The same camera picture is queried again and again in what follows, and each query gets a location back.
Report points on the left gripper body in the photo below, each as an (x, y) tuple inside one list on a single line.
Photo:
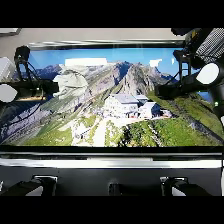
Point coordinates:
[(50, 87)]

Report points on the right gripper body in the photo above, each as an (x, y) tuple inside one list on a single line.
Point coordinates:
[(166, 90)]

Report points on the pale green garment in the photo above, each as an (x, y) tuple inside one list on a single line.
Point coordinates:
[(70, 81)]

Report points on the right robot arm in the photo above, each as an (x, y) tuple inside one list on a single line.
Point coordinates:
[(208, 74)]

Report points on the checked shirt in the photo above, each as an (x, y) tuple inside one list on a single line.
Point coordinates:
[(214, 43)]

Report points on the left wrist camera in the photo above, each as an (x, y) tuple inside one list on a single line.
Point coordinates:
[(22, 53)]

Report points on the silver frame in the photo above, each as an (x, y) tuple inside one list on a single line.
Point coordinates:
[(100, 164)]

